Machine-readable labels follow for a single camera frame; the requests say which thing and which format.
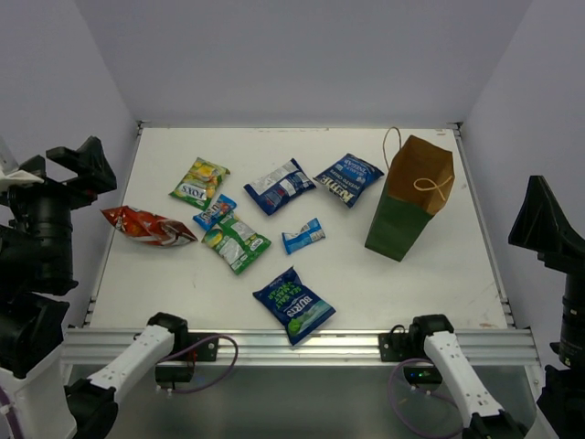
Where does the red orange crisps bag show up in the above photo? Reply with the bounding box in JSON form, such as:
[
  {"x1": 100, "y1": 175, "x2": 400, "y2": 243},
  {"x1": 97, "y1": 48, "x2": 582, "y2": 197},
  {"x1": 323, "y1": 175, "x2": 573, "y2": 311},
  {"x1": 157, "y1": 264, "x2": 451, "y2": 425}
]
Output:
[{"x1": 101, "y1": 206, "x2": 197, "y2": 248}]

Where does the green Fox's candy bag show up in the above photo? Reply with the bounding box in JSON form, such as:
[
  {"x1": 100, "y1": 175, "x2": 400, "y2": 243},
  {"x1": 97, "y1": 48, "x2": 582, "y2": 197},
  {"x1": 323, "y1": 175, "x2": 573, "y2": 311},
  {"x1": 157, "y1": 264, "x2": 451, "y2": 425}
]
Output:
[{"x1": 169, "y1": 157, "x2": 230, "y2": 210}]

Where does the green paper bag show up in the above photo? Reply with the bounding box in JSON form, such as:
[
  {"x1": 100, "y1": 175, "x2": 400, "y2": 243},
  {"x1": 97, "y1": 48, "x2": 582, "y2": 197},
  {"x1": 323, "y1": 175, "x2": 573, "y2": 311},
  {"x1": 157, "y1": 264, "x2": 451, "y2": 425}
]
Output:
[{"x1": 365, "y1": 126, "x2": 455, "y2": 262}]

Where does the blue M&Ms packet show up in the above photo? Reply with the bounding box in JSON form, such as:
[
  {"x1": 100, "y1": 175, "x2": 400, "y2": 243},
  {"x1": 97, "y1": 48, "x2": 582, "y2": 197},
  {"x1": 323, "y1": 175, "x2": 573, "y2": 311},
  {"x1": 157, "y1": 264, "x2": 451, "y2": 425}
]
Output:
[{"x1": 193, "y1": 194, "x2": 237, "y2": 231}]

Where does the green mint snack packet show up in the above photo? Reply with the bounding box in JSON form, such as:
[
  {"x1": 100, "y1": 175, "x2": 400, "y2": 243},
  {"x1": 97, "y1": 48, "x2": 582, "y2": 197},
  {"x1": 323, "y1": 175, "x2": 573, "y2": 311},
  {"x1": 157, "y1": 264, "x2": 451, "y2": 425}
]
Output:
[{"x1": 203, "y1": 211, "x2": 271, "y2": 275}]

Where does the dark blue snack bag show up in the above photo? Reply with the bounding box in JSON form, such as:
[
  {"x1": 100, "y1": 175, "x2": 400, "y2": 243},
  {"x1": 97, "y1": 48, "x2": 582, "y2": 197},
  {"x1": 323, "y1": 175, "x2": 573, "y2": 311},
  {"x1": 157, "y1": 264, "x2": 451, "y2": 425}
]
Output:
[{"x1": 243, "y1": 158, "x2": 316, "y2": 216}]

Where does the blue Kettle crisps bag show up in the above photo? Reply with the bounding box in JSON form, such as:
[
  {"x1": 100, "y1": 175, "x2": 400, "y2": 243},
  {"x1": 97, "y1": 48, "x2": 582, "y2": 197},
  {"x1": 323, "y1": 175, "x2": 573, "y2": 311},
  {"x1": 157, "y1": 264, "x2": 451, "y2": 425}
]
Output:
[{"x1": 314, "y1": 154, "x2": 384, "y2": 209}]

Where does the small blue snack packet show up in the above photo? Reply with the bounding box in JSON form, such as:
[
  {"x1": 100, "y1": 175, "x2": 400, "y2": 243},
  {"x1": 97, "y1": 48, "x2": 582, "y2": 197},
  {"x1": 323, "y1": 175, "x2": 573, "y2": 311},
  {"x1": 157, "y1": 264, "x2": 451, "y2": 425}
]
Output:
[{"x1": 282, "y1": 218, "x2": 325, "y2": 255}]

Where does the blue Burts crisps bag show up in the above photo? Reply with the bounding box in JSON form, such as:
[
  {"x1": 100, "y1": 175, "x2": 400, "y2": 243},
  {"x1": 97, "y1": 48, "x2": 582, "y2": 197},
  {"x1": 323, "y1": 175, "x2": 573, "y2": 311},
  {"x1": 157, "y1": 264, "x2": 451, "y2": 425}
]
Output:
[{"x1": 252, "y1": 267, "x2": 336, "y2": 346}]

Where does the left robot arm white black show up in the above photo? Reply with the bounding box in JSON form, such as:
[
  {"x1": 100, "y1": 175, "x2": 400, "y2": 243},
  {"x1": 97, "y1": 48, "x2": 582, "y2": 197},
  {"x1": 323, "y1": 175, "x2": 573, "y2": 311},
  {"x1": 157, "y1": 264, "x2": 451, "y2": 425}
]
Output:
[{"x1": 1, "y1": 136, "x2": 190, "y2": 438}]

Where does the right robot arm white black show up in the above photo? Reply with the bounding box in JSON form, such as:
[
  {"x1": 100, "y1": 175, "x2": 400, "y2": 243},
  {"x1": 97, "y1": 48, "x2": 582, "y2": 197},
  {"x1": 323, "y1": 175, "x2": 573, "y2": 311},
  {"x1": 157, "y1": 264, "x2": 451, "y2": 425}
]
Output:
[{"x1": 405, "y1": 176, "x2": 584, "y2": 438}]

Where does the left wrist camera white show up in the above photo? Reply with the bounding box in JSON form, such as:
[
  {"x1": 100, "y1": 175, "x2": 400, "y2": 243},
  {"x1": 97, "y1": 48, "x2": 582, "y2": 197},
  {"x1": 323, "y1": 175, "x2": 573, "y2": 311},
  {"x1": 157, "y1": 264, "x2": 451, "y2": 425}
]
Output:
[{"x1": 0, "y1": 138, "x2": 44, "y2": 193}]

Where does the aluminium front rail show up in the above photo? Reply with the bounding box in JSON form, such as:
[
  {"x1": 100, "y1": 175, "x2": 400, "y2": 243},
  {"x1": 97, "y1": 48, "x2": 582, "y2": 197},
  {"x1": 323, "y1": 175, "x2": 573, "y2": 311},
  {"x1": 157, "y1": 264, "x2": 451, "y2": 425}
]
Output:
[{"x1": 61, "y1": 327, "x2": 540, "y2": 367}]

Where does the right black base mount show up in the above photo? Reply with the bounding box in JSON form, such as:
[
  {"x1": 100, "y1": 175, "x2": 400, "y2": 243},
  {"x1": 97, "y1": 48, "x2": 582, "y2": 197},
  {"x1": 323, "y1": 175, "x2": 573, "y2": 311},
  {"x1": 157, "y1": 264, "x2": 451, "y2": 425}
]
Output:
[{"x1": 378, "y1": 324, "x2": 442, "y2": 392}]

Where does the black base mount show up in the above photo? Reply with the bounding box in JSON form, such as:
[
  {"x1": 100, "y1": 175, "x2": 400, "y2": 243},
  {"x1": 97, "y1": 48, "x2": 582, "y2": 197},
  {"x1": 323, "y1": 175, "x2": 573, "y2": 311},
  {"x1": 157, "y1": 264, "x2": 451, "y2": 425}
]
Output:
[
  {"x1": 378, "y1": 324, "x2": 442, "y2": 392},
  {"x1": 154, "y1": 332, "x2": 218, "y2": 395}
]

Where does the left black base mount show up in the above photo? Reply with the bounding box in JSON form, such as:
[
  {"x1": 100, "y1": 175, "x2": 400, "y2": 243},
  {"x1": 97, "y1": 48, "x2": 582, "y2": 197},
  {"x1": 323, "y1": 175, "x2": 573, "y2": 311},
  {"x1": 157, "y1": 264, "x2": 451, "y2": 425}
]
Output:
[{"x1": 154, "y1": 332, "x2": 218, "y2": 395}]

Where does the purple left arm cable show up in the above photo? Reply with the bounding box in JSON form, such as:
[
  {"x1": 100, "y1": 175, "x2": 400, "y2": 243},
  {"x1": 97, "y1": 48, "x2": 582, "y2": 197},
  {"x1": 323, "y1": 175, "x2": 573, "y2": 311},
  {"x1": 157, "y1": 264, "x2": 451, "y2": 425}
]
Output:
[{"x1": 0, "y1": 333, "x2": 239, "y2": 431}]

